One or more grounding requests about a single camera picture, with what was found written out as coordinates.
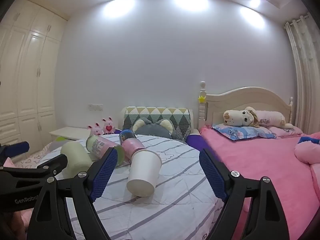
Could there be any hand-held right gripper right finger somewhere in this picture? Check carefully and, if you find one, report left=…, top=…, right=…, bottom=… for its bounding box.
left=199, top=148, right=290, bottom=240

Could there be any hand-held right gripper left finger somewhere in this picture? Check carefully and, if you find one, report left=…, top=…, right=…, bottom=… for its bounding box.
left=26, top=147, right=118, bottom=240

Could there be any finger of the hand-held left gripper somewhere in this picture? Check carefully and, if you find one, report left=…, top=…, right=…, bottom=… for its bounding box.
left=0, top=154, right=68, bottom=189
left=0, top=141, right=30, bottom=165

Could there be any white paper cup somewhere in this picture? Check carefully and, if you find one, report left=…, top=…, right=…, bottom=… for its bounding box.
left=126, top=149, right=162, bottom=197

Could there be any plain pale green cup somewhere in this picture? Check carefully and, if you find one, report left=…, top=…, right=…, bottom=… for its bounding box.
left=60, top=141, right=92, bottom=180

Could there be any pink cup with blue lid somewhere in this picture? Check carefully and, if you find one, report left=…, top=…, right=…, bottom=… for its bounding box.
left=118, top=129, right=150, bottom=165

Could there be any pink heart print bedding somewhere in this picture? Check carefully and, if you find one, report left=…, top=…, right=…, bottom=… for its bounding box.
left=14, top=142, right=60, bottom=168

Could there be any white nightstand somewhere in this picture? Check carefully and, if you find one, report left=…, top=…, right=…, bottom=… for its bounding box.
left=49, top=127, right=92, bottom=143

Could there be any purple bed sheet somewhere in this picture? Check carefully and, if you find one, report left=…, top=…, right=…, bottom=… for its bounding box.
left=186, top=129, right=208, bottom=153

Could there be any small pink rabbit plush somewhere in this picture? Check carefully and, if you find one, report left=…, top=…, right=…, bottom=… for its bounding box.
left=87, top=122, right=103, bottom=136

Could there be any pink rabbit plush with heart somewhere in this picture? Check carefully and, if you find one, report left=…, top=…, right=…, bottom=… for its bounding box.
left=101, top=116, right=116, bottom=135

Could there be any pink bed sheet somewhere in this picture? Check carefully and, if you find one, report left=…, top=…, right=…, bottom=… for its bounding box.
left=200, top=125, right=320, bottom=240

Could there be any blue cartoon pillow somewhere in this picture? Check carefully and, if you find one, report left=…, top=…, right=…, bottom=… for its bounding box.
left=212, top=123, right=277, bottom=140

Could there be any grey cat cushion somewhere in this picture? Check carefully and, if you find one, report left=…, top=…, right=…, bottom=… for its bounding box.
left=132, top=117, right=175, bottom=139

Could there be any dog plush with pink body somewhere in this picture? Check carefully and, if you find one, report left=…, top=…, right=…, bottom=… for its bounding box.
left=223, top=107, right=293, bottom=130

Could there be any cream wardrobe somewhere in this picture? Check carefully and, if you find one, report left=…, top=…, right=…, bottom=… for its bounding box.
left=0, top=0, right=69, bottom=160

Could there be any triangle patterned quilted cover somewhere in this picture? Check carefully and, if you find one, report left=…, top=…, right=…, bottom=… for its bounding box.
left=123, top=106, right=194, bottom=142

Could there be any cream wooden headboard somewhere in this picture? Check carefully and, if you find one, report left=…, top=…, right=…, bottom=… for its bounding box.
left=199, top=81, right=294, bottom=133

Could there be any pink pillow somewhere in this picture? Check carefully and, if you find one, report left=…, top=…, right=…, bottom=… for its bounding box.
left=266, top=125, right=303, bottom=138

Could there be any large pink plush toy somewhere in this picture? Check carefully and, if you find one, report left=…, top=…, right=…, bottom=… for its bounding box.
left=294, top=132, right=320, bottom=165

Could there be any cream curtain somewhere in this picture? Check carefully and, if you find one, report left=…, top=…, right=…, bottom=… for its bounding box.
left=285, top=17, right=320, bottom=135

